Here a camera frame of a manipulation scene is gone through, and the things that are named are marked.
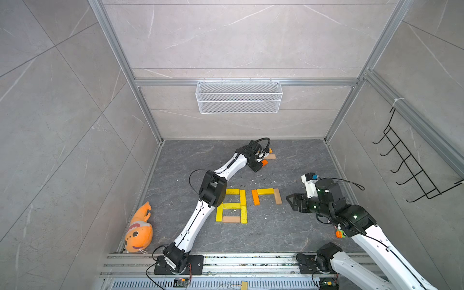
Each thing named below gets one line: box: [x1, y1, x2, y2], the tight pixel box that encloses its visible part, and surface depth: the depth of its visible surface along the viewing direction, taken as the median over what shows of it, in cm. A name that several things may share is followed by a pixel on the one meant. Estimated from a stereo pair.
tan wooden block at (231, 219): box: [222, 216, 242, 223], surface depth 88 cm
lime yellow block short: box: [239, 189, 246, 206], surface depth 95 cm
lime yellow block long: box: [222, 202, 242, 210], surface depth 92 cm
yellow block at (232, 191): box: [225, 188, 240, 195], surface depth 96 cm
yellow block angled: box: [256, 187, 275, 196], surface depth 98 cm
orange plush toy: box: [124, 201, 153, 255], surface depth 76 cm
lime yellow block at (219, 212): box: [215, 201, 224, 223], surface depth 89 cm
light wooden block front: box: [273, 188, 283, 205], surface depth 95 cm
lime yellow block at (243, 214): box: [240, 205, 248, 225], surface depth 88 cm
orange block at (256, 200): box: [251, 189, 261, 207], surface depth 94 cm
